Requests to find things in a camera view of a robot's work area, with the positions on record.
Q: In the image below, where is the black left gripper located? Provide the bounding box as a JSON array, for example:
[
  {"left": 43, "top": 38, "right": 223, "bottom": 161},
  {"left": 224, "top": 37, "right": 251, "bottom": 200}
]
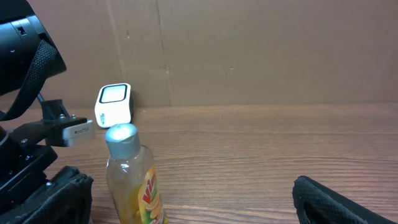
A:
[{"left": 1, "top": 100, "right": 87, "bottom": 213}]

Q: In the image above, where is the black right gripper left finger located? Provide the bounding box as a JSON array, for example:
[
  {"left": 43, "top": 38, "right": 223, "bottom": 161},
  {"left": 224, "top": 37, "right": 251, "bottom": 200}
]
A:
[{"left": 1, "top": 174, "right": 93, "bottom": 224}]

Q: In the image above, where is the yellow liquid bottle silver cap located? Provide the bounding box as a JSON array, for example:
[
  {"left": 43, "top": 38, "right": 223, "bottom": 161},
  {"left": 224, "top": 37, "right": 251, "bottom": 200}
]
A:
[{"left": 104, "top": 123, "right": 169, "bottom": 224}]

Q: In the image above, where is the white barcode scanner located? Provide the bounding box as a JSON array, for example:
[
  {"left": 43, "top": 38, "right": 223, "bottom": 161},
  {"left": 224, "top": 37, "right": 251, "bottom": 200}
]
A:
[{"left": 95, "top": 83, "right": 133, "bottom": 128}]

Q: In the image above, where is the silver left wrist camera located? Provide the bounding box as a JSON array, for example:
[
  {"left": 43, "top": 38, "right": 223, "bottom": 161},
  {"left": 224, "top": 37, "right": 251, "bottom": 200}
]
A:
[{"left": 62, "top": 119, "right": 95, "bottom": 147}]

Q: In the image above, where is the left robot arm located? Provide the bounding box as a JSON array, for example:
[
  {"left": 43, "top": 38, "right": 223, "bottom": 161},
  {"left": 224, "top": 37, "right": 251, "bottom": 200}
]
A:
[{"left": 1, "top": 0, "right": 88, "bottom": 213}]

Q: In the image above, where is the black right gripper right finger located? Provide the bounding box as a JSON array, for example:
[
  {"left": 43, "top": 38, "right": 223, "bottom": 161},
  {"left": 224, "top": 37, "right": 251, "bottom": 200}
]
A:
[{"left": 292, "top": 175, "right": 395, "bottom": 224}]

